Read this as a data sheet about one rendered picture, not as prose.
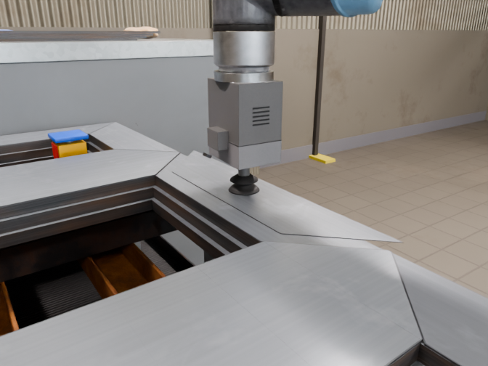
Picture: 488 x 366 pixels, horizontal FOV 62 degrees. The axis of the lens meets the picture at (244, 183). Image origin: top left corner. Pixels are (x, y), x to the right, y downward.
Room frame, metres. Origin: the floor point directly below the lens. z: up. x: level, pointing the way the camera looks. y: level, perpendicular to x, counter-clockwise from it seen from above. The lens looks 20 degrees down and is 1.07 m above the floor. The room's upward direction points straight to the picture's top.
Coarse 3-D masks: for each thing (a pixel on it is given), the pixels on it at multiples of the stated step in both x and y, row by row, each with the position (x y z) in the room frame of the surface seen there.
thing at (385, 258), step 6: (360, 252) 0.36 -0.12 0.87; (366, 252) 0.36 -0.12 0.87; (372, 252) 0.36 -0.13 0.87; (378, 252) 0.36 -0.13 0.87; (384, 252) 0.36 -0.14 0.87; (390, 252) 0.36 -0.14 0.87; (372, 258) 0.34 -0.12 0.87; (378, 258) 0.34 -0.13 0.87; (384, 258) 0.34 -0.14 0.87; (390, 258) 0.34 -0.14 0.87; (384, 264) 0.33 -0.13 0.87; (390, 264) 0.33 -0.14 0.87; (396, 270) 0.32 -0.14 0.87
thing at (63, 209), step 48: (48, 144) 0.81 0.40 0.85; (96, 144) 0.83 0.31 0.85; (96, 192) 0.54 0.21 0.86; (144, 192) 0.57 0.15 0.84; (192, 192) 0.52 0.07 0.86; (0, 240) 0.45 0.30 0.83; (192, 240) 0.47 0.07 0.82; (240, 240) 0.41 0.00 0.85; (288, 240) 0.38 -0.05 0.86; (336, 240) 0.38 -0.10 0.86
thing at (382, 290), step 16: (288, 256) 0.35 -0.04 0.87; (304, 256) 0.35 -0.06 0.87; (320, 256) 0.35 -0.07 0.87; (336, 256) 0.35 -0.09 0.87; (352, 256) 0.35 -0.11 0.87; (320, 272) 0.32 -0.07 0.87; (336, 272) 0.32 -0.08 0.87; (352, 272) 0.32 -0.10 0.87; (368, 272) 0.32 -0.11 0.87; (384, 272) 0.32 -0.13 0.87; (352, 288) 0.29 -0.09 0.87; (368, 288) 0.29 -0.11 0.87; (384, 288) 0.29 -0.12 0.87; (400, 288) 0.29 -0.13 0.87; (368, 304) 0.27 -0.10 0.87; (384, 304) 0.27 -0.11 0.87; (400, 304) 0.27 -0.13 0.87; (400, 320) 0.25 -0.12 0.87; (416, 320) 0.25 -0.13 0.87; (416, 336) 0.24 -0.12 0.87
